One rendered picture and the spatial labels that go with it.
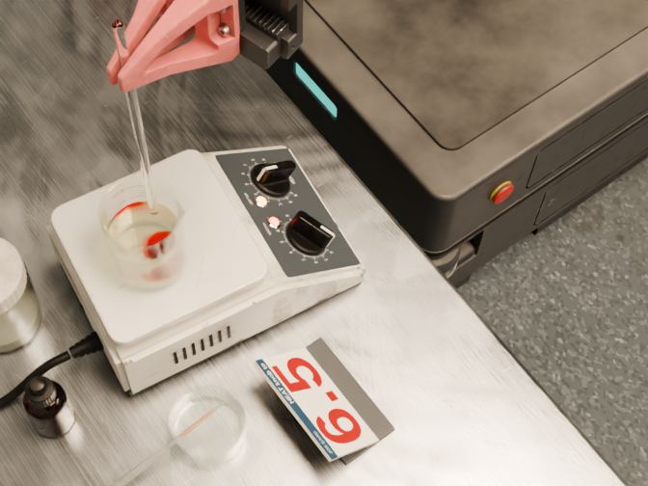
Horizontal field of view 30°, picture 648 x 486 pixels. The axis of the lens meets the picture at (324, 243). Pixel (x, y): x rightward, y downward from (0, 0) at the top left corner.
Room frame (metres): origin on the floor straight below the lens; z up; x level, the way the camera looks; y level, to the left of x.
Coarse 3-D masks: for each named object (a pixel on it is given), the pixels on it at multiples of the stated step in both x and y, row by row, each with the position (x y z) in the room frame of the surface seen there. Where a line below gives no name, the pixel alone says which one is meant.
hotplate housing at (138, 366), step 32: (64, 256) 0.39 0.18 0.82; (256, 288) 0.37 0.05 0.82; (288, 288) 0.38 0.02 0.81; (320, 288) 0.39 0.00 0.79; (96, 320) 0.34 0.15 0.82; (192, 320) 0.34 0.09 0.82; (224, 320) 0.35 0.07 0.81; (256, 320) 0.36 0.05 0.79; (128, 352) 0.32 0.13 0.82; (160, 352) 0.32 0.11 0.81; (192, 352) 0.33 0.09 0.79; (128, 384) 0.31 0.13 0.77
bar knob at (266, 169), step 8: (288, 160) 0.49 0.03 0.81; (256, 168) 0.48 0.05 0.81; (264, 168) 0.47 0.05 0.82; (272, 168) 0.47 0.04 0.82; (280, 168) 0.47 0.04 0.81; (288, 168) 0.48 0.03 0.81; (256, 176) 0.47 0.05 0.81; (264, 176) 0.47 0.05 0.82; (272, 176) 0.47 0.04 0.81; (280, 176) 0.47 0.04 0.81; (288, 176) 0.48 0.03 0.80; (256, 184) 0.46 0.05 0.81; (264, 184) 0.46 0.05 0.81; (272, 184) 0.47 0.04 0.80; (280, 184) 0.47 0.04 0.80; (288, 184) 0.47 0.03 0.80; (264, 192) 0.46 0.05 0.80; (272, 192) 0.46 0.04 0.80; (280, 192) 0.46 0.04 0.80
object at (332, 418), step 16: (272, 368) 0.33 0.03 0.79; (288, 368) 0.33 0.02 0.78; (304, 368) 0.33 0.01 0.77; (288, 384) 0.32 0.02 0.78; (304, 384) 0.32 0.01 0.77; (320, 384) 0.32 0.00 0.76; (304, 400) 0.30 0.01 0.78; (320, 400) 0.31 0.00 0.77; (336, 400) 0.31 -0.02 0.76; (320, 416) 0.29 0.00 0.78; (336, 416) 0.30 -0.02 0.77; (352, 416) 0.30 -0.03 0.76; (320, 432) 0.28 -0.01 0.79; (336, 432) 0.28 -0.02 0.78; (352, 432) 0.29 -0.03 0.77; (336, 448) 0.27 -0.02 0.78
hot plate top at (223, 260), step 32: (192, 160) 0.46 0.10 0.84; (96, 192) 0.43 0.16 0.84; (192, 192) 0.44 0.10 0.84; (224, 192) 0.44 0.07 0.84; (64, 224) 0.40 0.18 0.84; (96, 224) 0.41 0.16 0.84; (192, 224) 0.41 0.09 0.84; (224, 224) 0.41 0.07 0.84; (96, 256) 0.38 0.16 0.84; (192, 256) 0.38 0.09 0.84; (224, 256) 0.39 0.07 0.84; (256, 256) 0.39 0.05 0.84; (96, 288) 0.36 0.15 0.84; (128, 288) 0.36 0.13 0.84; (192, 288) 0.36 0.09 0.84; (224, 288) 0.36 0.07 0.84; (128, 320) 0.33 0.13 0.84; (160, 320) 0.33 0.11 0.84
